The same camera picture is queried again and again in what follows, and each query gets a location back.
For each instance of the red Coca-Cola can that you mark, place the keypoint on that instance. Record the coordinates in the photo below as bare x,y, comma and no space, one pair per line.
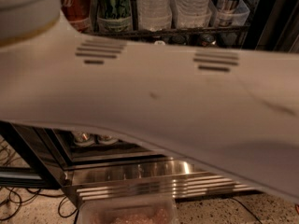
77,13

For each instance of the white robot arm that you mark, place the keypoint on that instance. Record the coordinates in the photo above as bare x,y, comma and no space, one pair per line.
232,112

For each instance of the blue silver can top shelf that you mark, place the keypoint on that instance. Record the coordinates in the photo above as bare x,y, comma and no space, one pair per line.
229,13

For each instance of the clear water bottle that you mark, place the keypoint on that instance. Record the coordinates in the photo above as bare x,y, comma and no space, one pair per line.
191,13
154,15

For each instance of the clear water bottle right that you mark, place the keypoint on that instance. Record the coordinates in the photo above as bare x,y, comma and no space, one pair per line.
191,13

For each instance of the green LaCroix can rear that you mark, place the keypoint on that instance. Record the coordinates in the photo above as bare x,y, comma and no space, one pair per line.
178,40

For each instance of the clear plastic bin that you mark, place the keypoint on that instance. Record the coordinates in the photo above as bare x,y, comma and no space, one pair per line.
144,209

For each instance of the white can bottom left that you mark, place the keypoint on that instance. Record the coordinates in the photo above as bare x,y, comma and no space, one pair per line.
83,139

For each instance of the glass fridge door right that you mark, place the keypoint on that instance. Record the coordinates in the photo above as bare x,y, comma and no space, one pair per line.
275,26

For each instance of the green LaCroix can top shelf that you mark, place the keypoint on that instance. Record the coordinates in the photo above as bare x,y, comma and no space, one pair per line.
114,16

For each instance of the clear water bottle left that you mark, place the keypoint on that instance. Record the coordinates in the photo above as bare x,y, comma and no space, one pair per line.
154,15

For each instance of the orange LaCroix can rear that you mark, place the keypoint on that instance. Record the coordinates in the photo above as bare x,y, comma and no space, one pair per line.
206,40

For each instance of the white can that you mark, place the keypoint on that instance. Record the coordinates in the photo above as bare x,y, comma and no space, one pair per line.
83,139
106,140

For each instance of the brown tea bottle middle shelf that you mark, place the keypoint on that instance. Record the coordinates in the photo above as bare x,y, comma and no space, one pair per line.
159,42

